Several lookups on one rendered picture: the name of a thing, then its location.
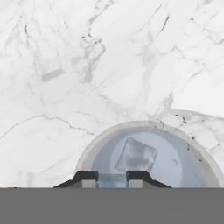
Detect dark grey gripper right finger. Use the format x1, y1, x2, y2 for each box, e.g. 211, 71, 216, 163
126, 170, 172, 189

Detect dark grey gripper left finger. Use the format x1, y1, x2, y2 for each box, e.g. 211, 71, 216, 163
52, 170, 99, 189

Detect clear ice cube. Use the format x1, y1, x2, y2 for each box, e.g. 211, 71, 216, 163
114, 136, 158, 173

